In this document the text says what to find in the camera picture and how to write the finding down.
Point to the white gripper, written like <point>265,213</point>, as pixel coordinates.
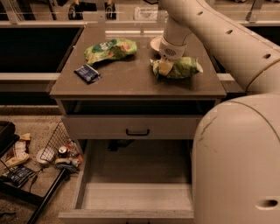
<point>172,52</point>

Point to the green jalapeno chip bag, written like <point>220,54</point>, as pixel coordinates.
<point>185,67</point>

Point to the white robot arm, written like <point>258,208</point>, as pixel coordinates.
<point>236,148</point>

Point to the green orange chip bag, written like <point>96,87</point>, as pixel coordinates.
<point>115,49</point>

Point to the grey drawer cabinet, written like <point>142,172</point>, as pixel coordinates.
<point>128,87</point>

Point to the open grey drawer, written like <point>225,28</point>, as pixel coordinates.
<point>145,182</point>

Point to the dark blue snack bag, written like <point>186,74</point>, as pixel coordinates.
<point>17,175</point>

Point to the white paper bowl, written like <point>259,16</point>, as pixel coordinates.
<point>155,44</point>

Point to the clear plastic bin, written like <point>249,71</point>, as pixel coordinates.
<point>145,13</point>

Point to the blue snack packet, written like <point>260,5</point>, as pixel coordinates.
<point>88,74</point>

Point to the white round lid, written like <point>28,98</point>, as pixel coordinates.
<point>45,156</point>

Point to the orange white snack wrapper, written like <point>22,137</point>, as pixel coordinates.
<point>19,153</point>

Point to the closed upper drawer with handle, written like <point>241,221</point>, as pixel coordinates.
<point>131,126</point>

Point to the black wire basket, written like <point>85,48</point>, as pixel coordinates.
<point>59,138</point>

